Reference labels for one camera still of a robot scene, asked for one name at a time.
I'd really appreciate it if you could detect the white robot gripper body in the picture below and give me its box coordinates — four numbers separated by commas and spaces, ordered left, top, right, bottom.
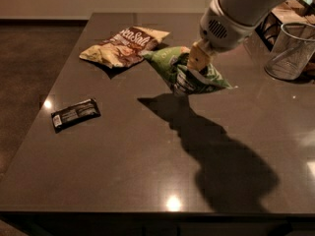
198, 0, 257, 53

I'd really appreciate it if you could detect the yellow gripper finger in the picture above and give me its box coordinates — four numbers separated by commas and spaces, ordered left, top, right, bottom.
187, 40, 215, 71

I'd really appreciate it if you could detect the green jalapeno chip bag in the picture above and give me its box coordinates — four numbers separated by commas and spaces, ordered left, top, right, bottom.
141, 46, 231, 96

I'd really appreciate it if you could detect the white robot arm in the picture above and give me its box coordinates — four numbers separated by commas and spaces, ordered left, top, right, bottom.
187, 0, 285, 71

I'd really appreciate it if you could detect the brown sea salt chip bag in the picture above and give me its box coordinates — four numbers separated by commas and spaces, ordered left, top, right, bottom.
79, 27, 169, 69

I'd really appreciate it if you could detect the silver mesh cup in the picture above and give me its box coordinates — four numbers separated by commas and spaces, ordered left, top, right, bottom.
265, 23, 315, 81

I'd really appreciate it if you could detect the black snack bar wrapper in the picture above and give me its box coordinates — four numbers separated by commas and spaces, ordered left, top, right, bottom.
51, 98, 100, 133

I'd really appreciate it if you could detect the black wire basket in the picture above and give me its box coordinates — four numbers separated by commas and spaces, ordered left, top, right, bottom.
256, 0, 315, 50

